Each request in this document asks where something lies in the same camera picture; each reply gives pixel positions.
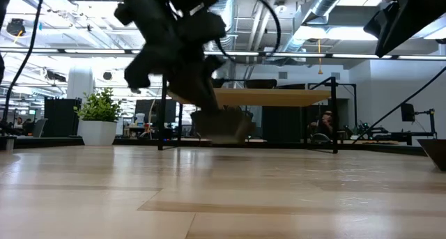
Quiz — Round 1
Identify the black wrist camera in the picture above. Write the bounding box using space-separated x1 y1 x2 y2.
363 1 401 40
123 52 160 91

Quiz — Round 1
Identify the yellow hanging cord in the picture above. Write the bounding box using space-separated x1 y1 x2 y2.
316 38 324 75

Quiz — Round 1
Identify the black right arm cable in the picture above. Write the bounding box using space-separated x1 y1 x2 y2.
351 66 446 145

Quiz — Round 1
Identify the person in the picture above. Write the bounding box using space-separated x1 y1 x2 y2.
312 109 337 141
14 116 34 135

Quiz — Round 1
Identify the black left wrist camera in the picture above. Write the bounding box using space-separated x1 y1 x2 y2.
123 52 160 91

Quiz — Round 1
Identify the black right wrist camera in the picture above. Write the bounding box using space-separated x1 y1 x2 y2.
363 1 401 40

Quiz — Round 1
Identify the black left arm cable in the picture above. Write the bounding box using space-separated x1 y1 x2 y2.
0 0 49 128

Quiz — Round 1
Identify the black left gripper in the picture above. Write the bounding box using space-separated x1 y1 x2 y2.
113 0 227 114

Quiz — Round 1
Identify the black round ceiling fixture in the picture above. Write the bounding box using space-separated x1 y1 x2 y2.
6 17 27 37

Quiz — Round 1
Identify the green plant in white pot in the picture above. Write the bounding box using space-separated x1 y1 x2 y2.
72 87 123 147

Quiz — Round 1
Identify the black left camera cable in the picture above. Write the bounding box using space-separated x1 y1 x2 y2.
214 0 282 65

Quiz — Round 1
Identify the black cabinet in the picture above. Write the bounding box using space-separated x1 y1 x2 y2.
43 98 83 138
261 98 349 144

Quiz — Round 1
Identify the long ceiling light strip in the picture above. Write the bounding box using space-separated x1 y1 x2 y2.
0 47 446 61

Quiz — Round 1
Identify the black leaf-shaped mini plate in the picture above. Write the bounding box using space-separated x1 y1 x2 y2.
243 79 279 90

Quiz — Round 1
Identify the black background rig frame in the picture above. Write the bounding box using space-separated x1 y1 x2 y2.
222 77 249 92
307 82 358 135

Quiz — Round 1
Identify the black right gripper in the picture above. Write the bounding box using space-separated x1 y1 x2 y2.
374 0 446 59

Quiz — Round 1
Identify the wooden shelf with black legs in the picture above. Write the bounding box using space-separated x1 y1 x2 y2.
157 72 339 155

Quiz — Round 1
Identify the grey metal frame bracket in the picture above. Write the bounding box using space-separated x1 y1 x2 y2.
0 134 18 151

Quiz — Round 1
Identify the black monitor on arm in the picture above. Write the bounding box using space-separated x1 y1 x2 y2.
399 102 437 135

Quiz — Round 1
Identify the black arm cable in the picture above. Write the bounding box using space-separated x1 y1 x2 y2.
0 0 49 128
351 66 446 145

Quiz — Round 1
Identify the background robot table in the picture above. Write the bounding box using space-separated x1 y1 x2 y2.
358 115 438 146

